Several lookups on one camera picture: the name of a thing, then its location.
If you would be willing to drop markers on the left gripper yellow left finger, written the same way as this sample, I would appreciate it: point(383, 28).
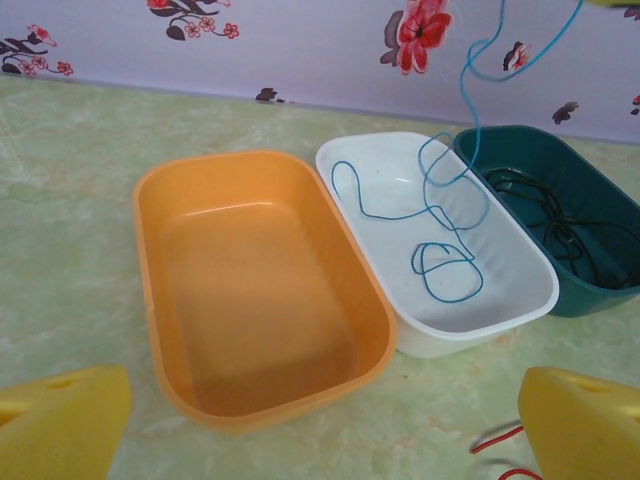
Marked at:
point(60, 425)

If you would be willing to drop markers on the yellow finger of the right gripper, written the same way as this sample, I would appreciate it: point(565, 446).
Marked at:
point(615, 3)

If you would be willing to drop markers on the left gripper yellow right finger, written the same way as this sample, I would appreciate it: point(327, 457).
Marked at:
point(585, 430)

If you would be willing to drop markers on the teal plastic tray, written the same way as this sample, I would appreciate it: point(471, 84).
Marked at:
point(575, 165)

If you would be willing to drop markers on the orange plastic tray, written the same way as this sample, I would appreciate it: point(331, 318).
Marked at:
point(250, 290)

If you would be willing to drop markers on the white plastic tray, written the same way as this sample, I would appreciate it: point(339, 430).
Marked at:
point(390, 280)

